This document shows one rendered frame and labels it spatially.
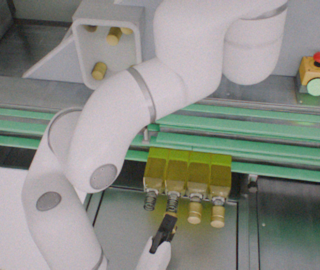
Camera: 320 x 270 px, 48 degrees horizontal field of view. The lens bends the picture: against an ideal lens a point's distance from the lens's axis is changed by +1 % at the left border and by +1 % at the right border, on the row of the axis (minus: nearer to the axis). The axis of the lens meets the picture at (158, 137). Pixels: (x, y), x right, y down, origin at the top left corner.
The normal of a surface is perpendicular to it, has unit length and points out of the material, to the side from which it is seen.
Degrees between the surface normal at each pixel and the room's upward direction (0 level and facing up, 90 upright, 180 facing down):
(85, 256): 61
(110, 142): 55
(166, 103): 39
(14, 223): 90
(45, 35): 90
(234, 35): 31
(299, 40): 0
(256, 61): 12
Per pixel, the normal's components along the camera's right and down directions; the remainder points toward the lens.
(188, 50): -0.04, 0.73
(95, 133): 0.19, -0.02
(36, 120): -0.02, -0.67
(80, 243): 0.71, 0.24
